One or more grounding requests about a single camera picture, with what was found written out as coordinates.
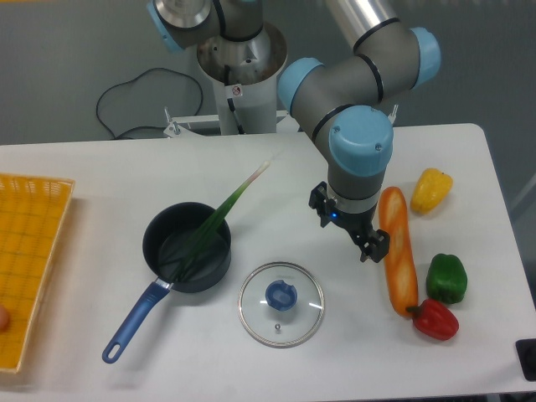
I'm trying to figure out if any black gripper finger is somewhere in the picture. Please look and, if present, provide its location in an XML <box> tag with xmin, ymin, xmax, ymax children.
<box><xmin>308</xmin><ymin>182</ymin><xmax>336</xmax><ymax>228</ymax></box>
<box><xmin>350</xmin><ymin>228</ymin><xmax>390</xmax><ymax>263</ymax></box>

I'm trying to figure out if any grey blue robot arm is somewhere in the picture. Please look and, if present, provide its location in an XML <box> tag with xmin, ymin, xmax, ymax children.
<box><xmin>147</xmin><ymin>1</ymin><xmax>441</xmax><ymax>261</ymax></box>

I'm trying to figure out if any yellow bell pepper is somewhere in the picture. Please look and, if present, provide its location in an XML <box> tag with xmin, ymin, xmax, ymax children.
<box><xmin>410</xmin><ymin>167</ymin><xmax>453</xmax><ymax>214</ymax></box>

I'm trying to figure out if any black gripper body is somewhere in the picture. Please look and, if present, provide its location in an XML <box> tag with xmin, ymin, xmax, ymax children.
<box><xmin>326</xmin><ymin>199</ymin><xmax>375</xmax><ymax>243</ymax></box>

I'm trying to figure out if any white metal base frame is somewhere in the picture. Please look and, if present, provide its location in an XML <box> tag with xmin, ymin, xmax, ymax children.
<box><xmin>162</xmin><ymin>103</ymin><xmax>399</xmax><ymax>139</ymax></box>

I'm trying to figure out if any green bell pepper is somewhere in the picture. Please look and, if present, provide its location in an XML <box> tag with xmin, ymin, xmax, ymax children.
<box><xmin>426</xmin><ymin>254</ymin><xmax>468</xmax><ymax>305</ymax></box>

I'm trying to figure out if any red bell pepper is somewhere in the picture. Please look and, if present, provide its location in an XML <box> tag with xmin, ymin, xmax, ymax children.
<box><xmin>406</xmin><ymin>299</ymin><xmax>459</xmax><ymax>341</ymax></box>

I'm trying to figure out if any orange baguette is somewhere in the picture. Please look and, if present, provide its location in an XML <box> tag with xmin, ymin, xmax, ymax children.
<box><xmin>379</xmin><ymin>187</ymin><xmax>419</xmax><ymax>317</ymax></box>

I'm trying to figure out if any green onion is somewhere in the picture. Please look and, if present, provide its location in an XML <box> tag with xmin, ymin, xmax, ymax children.
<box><xmin>158</xmin><ymin>160</ymin><xmax>271</xmax><ymax>283</ymax></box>

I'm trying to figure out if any black floor cable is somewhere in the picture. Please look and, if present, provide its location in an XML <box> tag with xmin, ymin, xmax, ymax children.
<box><xmin>95</xmin><ymin>67</ymin><xmax>204</xmax><ymax>141</ymax></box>

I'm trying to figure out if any yellow woven basket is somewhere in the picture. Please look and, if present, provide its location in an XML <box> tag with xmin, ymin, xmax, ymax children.
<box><xmin>1</xmin><ymin>173</ymin><xmax>75</xmax><ymax>374</ymax></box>

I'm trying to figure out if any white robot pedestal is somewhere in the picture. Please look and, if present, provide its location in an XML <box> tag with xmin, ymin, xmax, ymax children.
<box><xmin>197</xmin><ymin>23</ymin><xmax>287</xmax><ymax>135</ymax></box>

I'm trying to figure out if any dark saucepan blue handle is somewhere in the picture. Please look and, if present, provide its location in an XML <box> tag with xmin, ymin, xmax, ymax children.
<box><xmin>102</xmin><ymin>202</ymin><xmax>231</xmax><ymax>363</ymax></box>

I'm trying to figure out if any black device at table edge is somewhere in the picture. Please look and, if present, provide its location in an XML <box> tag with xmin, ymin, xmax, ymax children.
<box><xmin>515</xmin><ymin>338</ymin><xmax>536</xmax><ymax>382</ymax></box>

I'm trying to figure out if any glass pot lid blue knob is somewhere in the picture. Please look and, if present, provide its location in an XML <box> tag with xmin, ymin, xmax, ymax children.
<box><xmin>237</xmin><ymin>261</ymin><xmax>326</xmax><ymax>348</ymax></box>

